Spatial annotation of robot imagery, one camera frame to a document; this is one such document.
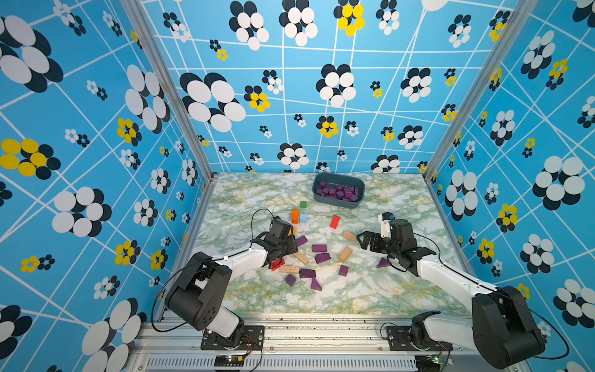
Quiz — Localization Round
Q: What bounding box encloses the purple cube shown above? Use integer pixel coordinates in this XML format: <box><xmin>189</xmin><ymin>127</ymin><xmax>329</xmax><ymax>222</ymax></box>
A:
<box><xmin>285</xmin><ymin>274</ymin><xmax>297</xmax><ymax>287</ymax></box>
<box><xmin>339</xmin><ymin>265</ymin><xmax>349</xmax><ymax>277</ymax></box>

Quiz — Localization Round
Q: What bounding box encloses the red arch block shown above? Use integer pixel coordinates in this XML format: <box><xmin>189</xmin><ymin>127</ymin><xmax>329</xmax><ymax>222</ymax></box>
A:
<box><xmin>269</xmin><ymin>258</ymin><xmax>285</xmax><ymax>271</ymax></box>

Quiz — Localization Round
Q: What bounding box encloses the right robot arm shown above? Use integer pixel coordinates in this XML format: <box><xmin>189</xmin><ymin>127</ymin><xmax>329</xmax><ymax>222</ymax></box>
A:
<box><xmin>356</xmin><ymin>231</ymin><xmax>545</xmax><ymax>370</ymax></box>

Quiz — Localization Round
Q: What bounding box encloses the teal storage bin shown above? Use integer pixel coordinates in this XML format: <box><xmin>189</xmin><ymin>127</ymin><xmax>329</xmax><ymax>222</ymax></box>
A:
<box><xmin>311</xmin><ymin>173</ymin><xmax>365</xmax><ymax>209</ymax></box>

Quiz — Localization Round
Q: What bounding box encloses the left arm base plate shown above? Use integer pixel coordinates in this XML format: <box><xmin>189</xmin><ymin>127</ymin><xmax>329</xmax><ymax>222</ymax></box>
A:
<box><xmin>200</xmin><ymin>325</ymin><xmax>265</xmax><ymax>351</ymax></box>

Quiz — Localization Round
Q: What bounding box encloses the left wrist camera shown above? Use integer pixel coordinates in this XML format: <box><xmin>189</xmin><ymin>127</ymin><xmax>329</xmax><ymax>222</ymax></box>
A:
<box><xmin>269</xmin><ymin>216</ymin><xmax>294</xmax><ymax>240</ymax></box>

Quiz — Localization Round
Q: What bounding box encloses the natural wood brick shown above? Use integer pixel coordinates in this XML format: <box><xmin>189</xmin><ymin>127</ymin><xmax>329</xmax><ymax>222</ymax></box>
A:
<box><xmin>279</xmin><ymin>265</ymin><xmax>301</xmax><ymax>274</ymax></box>
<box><xmin>338</xmin><ymin>247</ymin><xmax>353</xmax><ymax>263</ymax></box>
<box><xmin>293</xmin><ymin>252</ymin><xmax>309</xmax><ymax>265</ymax></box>

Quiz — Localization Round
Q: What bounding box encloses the natural wood wedge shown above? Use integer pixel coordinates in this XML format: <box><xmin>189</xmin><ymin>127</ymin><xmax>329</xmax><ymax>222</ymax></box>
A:
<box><xmin>343</xmin><ymin>231</ymin><xmax>357</xmax><ymax>242</ymax></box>

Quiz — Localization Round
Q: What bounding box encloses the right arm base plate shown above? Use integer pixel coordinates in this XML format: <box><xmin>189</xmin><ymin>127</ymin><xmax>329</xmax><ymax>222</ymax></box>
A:
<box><xmin>381</xmin><ymin>325</ymin><xmax>453</xmax><ymax>353</ymax></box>

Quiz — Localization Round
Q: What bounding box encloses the orange brick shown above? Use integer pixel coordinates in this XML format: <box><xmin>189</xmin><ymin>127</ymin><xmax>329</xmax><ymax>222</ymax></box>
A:
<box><xmin>291</xmin><ymin>209</ymin><xmax>300</xmax><ymax>224</ymax></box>

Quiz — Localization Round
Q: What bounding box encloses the red brick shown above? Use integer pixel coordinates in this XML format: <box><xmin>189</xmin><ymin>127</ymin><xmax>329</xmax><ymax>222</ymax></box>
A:
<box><xmin>329</xmin><ymin>215</ymin><xmax>340</xmax><ymax>229</ymax></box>

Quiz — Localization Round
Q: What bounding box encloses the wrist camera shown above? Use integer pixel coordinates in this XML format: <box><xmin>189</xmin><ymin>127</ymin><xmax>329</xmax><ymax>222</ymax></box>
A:
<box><xmin>378</xmin><ymin>212</ymin><xmax>415</xmax><ymax>244</ymax></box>
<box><xmin>269</xmin><ymin>216</ymin><xmax>294</xmax><ymax>240</ymax></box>

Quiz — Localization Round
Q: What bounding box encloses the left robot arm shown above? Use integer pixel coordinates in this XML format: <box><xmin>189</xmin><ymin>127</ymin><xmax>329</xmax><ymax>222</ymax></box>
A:
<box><xmin>165</xmin><ymin>224</ymin><xmax>298</xmax><ymax>348</ymax></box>

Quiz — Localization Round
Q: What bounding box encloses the purple triangle block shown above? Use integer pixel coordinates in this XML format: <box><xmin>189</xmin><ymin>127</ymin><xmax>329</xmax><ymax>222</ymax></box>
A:
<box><xmin>377</xmin><ymin>258</ymin><xmax>390</xmax><ymax>268</ymax></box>
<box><xmin>311</xmin><ymin>278</ymin><xmax>322</xmax><ymax>291</ymax></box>

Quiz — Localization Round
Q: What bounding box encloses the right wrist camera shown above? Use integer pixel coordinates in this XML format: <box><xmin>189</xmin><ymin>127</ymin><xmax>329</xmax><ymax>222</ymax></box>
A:
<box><xmin>378</xmin><ymin>212</ymin><xmax>415</xmax><ymax>244</ymax></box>

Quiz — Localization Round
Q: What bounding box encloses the aluminium rail frame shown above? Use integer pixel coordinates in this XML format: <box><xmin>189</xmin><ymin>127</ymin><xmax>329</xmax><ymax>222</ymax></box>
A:
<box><xmin>125</xmin><ymin>312</ymin><xmax>533</xmax><ymax>372</ymax></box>

